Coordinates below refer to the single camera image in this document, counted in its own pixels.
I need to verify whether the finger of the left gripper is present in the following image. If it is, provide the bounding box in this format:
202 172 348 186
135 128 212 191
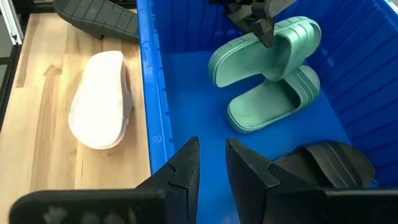
266 0 297 18
225 2 276 49

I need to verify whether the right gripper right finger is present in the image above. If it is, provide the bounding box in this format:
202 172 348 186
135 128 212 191
225 138 327 224

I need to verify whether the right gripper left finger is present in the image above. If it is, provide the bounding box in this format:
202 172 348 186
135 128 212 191
135 136 201 224

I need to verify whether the green rubber slide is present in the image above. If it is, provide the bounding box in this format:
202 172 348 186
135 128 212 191
207 16 323 88
226 64 321 134

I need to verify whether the black rubber slide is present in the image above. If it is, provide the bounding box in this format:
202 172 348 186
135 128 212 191
52 0 140 43
273 141 376 190

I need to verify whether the white slide sandal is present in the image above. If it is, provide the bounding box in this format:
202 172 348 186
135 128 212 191
67 50 134 151

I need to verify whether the blue plastic bin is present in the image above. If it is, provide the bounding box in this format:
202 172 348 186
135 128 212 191
136 0 398 224

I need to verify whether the silver aluminium extrusion bar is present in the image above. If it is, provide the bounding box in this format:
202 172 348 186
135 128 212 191
0 0 25 46

